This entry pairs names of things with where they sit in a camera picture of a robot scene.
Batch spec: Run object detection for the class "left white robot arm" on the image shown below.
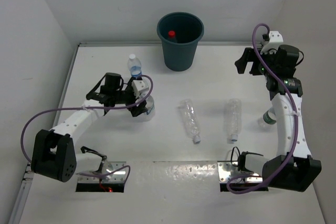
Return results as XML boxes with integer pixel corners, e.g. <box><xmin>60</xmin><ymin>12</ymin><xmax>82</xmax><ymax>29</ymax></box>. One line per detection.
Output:
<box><xmin>29</xmin><ymin>72</ymin><xmax>153</xmax><ymax>183</ymax></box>

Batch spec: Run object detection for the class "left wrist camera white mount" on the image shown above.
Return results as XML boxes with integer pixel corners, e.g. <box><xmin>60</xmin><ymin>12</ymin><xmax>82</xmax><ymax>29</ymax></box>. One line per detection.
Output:
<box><xmin>131</xmin><ymin>80</ymin><xmax>149</xmax><ymax>98</ymax></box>

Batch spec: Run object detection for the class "green label bottle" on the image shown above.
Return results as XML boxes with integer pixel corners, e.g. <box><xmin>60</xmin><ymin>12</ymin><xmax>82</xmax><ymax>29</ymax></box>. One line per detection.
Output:
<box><xmin>257</xmin><ymin>107</ymin><xmax>276</xmax><ymax>131</ymax></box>

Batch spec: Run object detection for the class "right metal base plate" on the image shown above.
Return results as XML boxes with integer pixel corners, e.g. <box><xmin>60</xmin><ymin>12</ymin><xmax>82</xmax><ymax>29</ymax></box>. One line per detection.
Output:
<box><xmin>217</xmin><ymin>161</ymin><xmax>262</xmax><ymax>184</ymax></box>

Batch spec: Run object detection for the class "clear bottle lying right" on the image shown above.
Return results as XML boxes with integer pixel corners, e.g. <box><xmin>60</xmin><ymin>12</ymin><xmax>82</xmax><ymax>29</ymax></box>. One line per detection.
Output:
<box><xmin>224</xmin><ymin>99</ymin><xmax>242</xmax><ymax>144</ymax></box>

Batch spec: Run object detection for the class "crushed clear bottle lying centre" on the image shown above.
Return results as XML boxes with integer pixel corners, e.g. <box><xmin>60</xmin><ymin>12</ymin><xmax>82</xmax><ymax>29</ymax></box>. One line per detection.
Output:
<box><xmin>178</xmin><ymin>99</ymin><xmax>201</xmax><ymax>144</ymax></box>

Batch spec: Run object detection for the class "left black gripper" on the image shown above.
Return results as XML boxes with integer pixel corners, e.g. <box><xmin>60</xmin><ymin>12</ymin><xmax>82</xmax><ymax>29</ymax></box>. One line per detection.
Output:
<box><xmin>112</xmin><ymin>77</ymin><xmax>148</xmax><ymax>116</ymax></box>

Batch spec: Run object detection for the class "short round water bottle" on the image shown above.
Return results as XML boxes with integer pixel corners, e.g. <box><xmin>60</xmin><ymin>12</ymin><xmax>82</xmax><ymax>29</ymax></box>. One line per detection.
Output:
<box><xmin>140</xmin><ymin>95</ymin><xmax>155</xmax><ymax>122</ymax></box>

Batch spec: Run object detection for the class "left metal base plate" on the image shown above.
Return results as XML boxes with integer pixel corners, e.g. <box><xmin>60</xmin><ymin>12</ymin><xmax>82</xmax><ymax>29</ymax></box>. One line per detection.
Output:
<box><xmin>77</xmin><ymin>162</ymin><xmax>130</xmax><ymax>184</ymax></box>

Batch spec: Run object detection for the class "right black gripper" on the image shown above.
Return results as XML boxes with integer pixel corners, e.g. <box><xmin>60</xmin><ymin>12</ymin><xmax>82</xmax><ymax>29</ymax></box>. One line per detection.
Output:
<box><xmin>236</xmin><ymin>47</ymin><xmax>278</xmax><ymax>78</ymax></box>

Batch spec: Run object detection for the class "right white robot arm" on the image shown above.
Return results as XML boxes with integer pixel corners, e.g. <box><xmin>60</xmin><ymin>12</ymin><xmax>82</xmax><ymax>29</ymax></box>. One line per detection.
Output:
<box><xmin>235</xmin><ymin>45</ymin><xmax>322</xmax><ymax>192</ymax></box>

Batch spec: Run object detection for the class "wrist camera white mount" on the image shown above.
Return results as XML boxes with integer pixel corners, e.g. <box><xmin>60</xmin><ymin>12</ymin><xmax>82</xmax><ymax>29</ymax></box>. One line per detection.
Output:
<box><xmin>131</xmin><ymin>80</ymin><xmax>149</xmax><ymax>98</ymax></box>
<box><xmin>260</xmin><ymin>30</ymin><xmax>284</xmax><ymax>55</ymax></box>

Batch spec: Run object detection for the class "tall upright water bottle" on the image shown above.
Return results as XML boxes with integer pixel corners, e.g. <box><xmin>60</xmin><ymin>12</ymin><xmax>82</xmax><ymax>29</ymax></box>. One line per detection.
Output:
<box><xmin>127</xmin><ymin>54</ymin><xmax>142</xmax><ymax>78</ymax></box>

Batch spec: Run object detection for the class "metal base plate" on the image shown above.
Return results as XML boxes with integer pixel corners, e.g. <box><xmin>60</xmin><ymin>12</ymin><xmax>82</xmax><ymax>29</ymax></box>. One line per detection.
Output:
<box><xmin>77</xmin><ymin>162</ymin><xmax>130</xmax><ymax>184</ymax></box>
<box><xmin>217</xmin><ymin>161</ymin><xmax>262</xmax><ymax>184</ymax></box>

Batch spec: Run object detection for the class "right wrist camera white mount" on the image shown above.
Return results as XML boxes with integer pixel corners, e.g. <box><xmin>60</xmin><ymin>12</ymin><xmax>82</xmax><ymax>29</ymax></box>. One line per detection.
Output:
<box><xmin>260</xmin><ymin>30</ymin><xmax>284</xmax><ymax>55</ymax></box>

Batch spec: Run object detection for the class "dark teal plastic bin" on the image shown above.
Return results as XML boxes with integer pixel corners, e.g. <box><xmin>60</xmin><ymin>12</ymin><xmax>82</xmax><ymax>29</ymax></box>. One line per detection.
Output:
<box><xmin>156</xmin><ymin>12</ymin><xmax>204</xmax><ymax>71</ymax></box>

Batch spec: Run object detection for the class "red cap bottle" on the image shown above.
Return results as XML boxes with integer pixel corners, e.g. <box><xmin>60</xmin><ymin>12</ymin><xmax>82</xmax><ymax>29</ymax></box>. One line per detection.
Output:
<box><xmin>167</xmin><ymin>30</ymin><xmax>178</xmax><ymax>44</ymax></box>

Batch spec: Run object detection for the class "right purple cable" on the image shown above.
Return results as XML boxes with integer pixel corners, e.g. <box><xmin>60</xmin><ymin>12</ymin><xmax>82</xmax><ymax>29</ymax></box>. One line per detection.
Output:
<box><xmin>226</xmin><ymin>24</ymin><xmax>300</xmax><ymax>195</ymax></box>

